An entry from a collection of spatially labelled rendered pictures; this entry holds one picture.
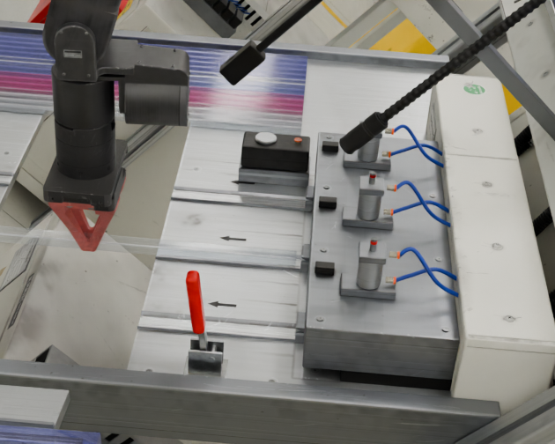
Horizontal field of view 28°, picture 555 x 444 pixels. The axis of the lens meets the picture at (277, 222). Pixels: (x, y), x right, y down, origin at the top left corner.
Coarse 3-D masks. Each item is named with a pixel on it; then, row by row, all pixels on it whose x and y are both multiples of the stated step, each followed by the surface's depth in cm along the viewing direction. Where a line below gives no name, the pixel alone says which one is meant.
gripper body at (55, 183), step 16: (64, 128) 103; (96, 128) 103; (112, 128) 105; (64, 144) 104; (80, 144) 103; (96, 144) 104; (112, 144) 105; (64, 160) 105; (80, 160) 104; (96, 160) 105; (112, 160) 106; (48, 176) 106; (64, 176) 106; (80, 176) 105; (96, 176) 106; (112, 176) 106; (48, 192) 104; (64, 192) 104; (80, 192) 104; (96, 192) 104; (112, 192) 104
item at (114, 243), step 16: (0, 240) 113; (16, 240) 113; (32, 240) 113; (48, 240) 113; (64, 240) 112; (112, 240) 113; (128, 240) 113; (144, 240) 113; (160, 240) 113; (176, 240) 113; (176, 256) 113; (192, 256) 113; (208, 256) 113; (224, 256) 112; (240, 256) 112; (256, 256) 112; (272, 256) 112; (288, 256) 112
